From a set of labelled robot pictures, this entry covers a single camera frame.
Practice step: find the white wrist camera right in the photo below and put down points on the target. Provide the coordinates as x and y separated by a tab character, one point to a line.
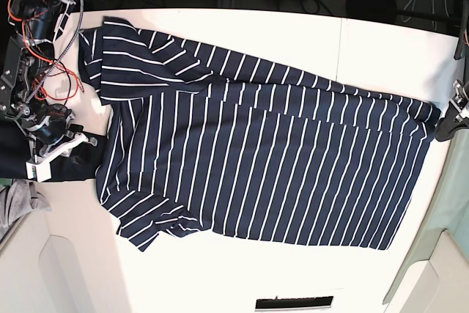
38	171

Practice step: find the navy white striped t-shirt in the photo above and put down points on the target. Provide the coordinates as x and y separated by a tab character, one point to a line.
205	138

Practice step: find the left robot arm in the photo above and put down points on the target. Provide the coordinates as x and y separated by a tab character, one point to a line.
461	51

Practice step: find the white slotted vent frame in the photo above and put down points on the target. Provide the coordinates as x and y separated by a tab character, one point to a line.
278	304

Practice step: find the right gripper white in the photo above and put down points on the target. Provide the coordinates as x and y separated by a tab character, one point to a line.
44	146

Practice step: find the grey cloth at left edge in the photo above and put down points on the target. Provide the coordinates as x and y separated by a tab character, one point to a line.
17	200

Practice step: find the black garment on table edge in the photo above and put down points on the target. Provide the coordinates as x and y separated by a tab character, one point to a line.
81	165

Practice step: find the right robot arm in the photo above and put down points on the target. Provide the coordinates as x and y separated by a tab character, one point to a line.
35	84

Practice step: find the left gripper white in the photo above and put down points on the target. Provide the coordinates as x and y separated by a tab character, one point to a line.
456	116

